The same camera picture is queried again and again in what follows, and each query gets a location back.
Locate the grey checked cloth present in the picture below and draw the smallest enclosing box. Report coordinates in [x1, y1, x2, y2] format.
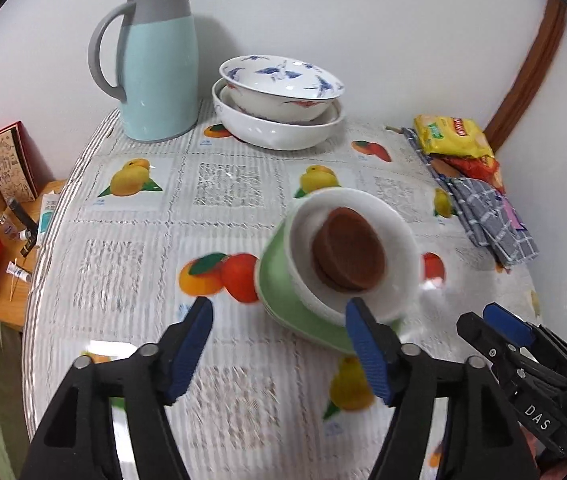
[403, 127, 539, 267]

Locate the yellow snack packet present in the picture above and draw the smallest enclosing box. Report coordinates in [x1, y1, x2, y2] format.
[413, 115, 494, 157]

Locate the large white floral bowl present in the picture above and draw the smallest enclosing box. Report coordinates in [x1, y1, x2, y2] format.
[212, 80, 345, 150]

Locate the small brown clay bowl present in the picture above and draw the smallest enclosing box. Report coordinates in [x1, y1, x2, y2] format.
[312, 207, 387, 293]

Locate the brown wooden door frame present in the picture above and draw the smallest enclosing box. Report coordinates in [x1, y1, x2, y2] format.
[483, 0, 567, 151]

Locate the fruit print tablecloth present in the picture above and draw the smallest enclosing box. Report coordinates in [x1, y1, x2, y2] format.
[21, 100, 554, 480]

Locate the orange snack packet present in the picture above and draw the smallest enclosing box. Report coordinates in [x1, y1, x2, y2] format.
[443, 155, 505, 193]

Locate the light blue thermos jug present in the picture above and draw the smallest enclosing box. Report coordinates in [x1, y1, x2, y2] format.
[88, 0, 199, 142]

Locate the black tool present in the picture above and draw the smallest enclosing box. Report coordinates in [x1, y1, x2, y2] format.
[6, 197, 39, 257]

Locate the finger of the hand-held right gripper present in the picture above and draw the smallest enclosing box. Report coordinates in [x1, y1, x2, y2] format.
[456, 311, 508, 367]
[482, 302, 535, 349]

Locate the green plate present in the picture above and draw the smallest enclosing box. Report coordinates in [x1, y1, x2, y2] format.
[254, 220, 404, 356]

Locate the plain white bowl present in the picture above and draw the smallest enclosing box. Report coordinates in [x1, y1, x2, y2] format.
[283, 188, 421, 325]

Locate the patterned cardboard box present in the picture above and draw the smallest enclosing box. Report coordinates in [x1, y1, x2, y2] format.
[0, 121, 39, 203]

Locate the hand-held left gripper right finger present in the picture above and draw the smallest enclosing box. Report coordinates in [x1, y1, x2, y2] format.
[345, 297, 541, 480]

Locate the white packet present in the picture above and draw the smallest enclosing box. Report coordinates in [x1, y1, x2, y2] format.
[38, 192, 62, 248]

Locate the small wooden side table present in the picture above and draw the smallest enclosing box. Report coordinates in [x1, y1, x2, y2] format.
[0, 180, 67, 331]

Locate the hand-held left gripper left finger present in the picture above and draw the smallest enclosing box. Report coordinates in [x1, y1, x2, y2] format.
[21, 296, 214, 480]

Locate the blue patterned white bowl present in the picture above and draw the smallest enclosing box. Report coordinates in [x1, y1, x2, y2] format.
[220, 55, 345, 123]

